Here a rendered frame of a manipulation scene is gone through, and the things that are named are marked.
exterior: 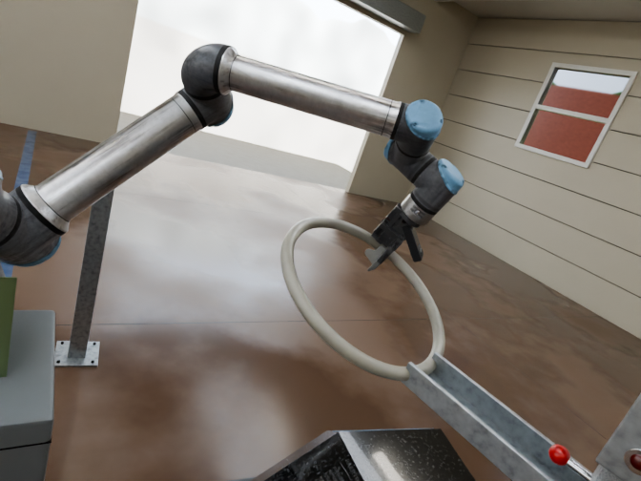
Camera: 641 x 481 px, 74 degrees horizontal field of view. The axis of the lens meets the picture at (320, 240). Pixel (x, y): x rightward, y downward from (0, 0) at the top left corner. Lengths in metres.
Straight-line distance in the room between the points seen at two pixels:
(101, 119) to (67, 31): 1.13
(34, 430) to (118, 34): 6.17
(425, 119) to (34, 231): 0.96
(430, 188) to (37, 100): 6.25
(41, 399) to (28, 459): 0.12
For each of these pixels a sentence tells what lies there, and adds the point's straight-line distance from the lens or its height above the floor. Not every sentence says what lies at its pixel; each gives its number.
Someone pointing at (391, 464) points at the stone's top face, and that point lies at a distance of 1.18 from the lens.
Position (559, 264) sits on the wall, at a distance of 7.66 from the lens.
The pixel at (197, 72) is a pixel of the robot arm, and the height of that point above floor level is 1.55.
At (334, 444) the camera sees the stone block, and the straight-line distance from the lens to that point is 1.18.
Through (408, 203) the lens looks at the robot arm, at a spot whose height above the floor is 1.40.
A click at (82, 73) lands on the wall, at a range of 6.89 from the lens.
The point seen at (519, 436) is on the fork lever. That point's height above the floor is 1.10.
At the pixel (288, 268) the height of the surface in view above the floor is 1.23.
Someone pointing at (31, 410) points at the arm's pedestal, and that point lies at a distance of 1.07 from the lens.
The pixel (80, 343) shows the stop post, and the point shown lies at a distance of 2.50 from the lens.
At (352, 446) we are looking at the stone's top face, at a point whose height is 0.83.
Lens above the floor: 1.59
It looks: 18 degrees down
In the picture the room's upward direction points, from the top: 19 degrees clockwise
